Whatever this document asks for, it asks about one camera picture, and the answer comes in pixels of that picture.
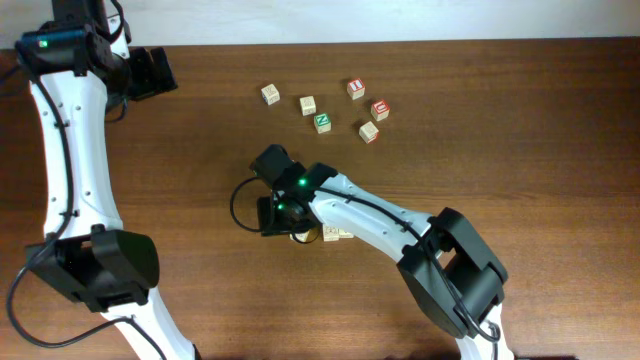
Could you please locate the wooden block red I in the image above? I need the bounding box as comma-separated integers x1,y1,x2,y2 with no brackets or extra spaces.
347,78,366,100

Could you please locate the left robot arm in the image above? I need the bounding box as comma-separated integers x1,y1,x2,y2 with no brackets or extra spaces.
15,0,199,359

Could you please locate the wooden block green N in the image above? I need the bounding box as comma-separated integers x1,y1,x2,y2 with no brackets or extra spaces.
313,113,332,134

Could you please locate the wooden block red U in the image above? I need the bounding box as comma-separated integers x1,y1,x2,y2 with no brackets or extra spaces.
371,99,390,121

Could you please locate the wooden block blue D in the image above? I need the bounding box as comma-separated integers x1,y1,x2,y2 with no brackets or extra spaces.
338,229,354,239

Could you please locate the plain wooden block centre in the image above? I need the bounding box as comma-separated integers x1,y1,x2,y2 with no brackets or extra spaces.
299,96,317,116

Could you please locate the wooden block letter K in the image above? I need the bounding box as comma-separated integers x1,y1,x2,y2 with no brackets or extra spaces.
261,84,281,105

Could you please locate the wooden block pineapple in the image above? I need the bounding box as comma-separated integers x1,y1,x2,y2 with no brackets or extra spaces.
322,225,340,242

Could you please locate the wooden block red edge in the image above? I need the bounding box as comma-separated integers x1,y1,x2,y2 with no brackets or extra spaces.
358,121,379,144

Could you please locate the wooden block number five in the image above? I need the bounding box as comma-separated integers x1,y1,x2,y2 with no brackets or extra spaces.
289,228,322,244

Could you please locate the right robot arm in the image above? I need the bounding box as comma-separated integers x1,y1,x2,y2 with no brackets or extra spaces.
250,145,515,359

